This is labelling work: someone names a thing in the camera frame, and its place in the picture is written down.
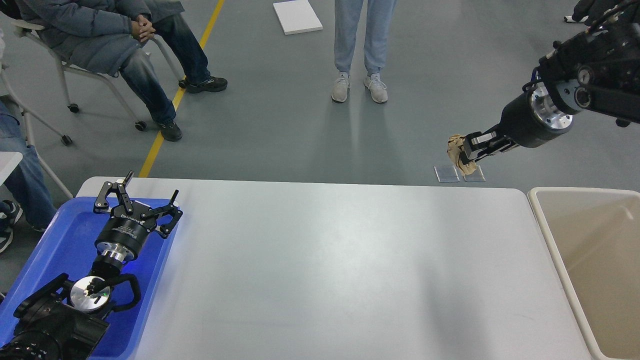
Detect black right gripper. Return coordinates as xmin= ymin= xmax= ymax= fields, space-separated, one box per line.
xmin=462 ymin=85 xmax=573 ymax=164

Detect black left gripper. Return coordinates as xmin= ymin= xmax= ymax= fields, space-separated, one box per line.
xmin=93 ymin=171 xmax=183 ymax=261

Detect brown paper ball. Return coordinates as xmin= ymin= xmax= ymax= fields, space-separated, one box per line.
xmin=446 ymin=134 xmax=478 ymax=176

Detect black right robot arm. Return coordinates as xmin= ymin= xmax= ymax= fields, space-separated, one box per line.
xmin=446 ymin=0 xmax=640 ymax=174

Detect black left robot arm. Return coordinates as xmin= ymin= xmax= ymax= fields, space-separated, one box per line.
xmin=1 ymin=173 xmax=183 ymax=360

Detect clear floor plate right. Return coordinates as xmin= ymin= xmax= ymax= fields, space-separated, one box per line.
xmin=462 ymin=165 xmax=486 ymax=183

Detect clear floor plate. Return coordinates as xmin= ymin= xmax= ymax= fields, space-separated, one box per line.
xmin=433 ymin=165 xmax=460 ymax=183
xmin=462 ymin=165 xmax=486 ymax=183

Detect clear floor plate left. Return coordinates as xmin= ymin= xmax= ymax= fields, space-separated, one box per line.
xmin=433 ymin=165 xmax=460 ymax=183

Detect blue plastic tray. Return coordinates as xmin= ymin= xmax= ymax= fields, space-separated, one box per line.
xmin=0 ymin=197 xmax=175 ymax=360

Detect person in jeans at left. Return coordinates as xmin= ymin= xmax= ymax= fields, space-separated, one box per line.
xmin=0 ymin=104 xmax=57 ymax=252

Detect beige plastic bin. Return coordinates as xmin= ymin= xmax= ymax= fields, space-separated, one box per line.
xmin=528 ymin=187 xmax=640 ymax=360

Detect white side table corner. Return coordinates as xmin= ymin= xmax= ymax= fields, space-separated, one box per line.
xmin=0 ymin=152 xmax=23 ymax=186

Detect person in faded jeans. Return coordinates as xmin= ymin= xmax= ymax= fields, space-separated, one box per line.
xmin=563 ymin=15 xmax=589 ymax=24

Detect seated person in grey jacket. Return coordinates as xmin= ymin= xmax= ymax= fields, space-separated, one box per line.
xmin=16 ymin=0 xmax=227 ymax=142

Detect standing person light blue pants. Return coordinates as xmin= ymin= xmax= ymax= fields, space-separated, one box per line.
xmin=331 ymin=0 xmax=398 ymax=104

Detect white rolling chair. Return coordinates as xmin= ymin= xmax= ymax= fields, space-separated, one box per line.
xmin=11 ymin=19 xmax=187 ymax=132

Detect white flat board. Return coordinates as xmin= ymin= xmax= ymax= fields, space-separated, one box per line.
xmin=272 ymin=0 xmax=323 ymax=35

